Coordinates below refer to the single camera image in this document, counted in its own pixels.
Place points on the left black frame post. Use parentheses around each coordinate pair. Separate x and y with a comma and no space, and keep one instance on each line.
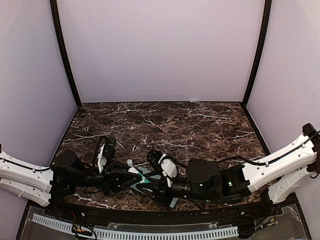
(63,52)

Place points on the black frame post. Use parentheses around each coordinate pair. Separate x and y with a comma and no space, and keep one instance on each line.
(63,52)
(258,52)

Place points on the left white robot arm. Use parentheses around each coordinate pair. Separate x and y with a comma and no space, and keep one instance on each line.
(49,185)

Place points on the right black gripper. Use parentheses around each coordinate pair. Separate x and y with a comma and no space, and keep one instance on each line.
(160,194)

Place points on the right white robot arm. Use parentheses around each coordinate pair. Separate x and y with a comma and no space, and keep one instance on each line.
(205,181)

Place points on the black front table rail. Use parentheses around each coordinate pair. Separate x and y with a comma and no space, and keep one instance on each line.
(102,216)

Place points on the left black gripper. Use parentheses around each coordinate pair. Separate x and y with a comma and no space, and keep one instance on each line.
(111,179)

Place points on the green white glue stick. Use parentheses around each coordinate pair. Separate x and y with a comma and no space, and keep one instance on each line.
(143,180)

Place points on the teal green envelope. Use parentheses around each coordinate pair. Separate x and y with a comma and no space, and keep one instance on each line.
(171,204)

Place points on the right black frame post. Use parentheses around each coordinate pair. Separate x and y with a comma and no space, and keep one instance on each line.
(258,52)

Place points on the grey slotted cable duct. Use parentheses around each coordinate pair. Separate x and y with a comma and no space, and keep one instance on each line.
(117,231)

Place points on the white glue stick cap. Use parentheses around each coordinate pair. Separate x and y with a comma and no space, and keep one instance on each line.
(130,163)

